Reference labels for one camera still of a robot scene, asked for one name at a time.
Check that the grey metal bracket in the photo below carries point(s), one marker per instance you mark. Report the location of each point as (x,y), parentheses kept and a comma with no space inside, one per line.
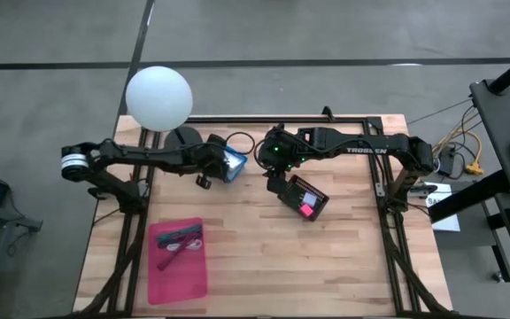
(380,189)

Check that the white paper sheet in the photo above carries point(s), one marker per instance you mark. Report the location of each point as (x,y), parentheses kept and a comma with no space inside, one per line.
(447,223)

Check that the blue plastic basket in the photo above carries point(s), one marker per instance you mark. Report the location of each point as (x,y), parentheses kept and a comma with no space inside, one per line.
(237,176)

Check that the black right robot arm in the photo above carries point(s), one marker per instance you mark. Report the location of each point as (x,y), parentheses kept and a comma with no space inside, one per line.
(361,144)

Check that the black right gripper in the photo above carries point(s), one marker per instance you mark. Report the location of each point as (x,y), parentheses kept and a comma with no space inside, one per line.
(281,150)

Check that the black side desk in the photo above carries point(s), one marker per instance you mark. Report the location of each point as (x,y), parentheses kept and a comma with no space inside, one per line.
(498,133)

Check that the black plastic basket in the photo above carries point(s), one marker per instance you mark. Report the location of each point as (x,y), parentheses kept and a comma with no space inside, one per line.
(295,195)

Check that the pink translucent plastic bin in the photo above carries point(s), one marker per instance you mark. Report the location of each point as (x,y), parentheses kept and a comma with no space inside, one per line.
(180,283)

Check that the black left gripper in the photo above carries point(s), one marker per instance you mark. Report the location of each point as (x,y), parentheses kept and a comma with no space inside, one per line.
(213,159)

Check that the white globe lamp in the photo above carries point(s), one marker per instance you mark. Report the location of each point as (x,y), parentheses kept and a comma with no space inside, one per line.
(157,97)

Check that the black frame clamp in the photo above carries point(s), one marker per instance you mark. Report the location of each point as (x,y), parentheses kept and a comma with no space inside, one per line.
(328,114)

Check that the black power adapter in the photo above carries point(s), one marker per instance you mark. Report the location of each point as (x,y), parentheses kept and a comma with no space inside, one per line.
(447,161)

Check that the pink cube block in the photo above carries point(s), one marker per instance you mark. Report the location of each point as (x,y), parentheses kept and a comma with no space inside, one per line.
(306,210)

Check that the black table frame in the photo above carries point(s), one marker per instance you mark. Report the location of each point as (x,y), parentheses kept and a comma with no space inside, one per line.
(237,119)

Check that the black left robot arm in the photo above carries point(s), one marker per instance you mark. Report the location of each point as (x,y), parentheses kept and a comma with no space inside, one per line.
(149,155)

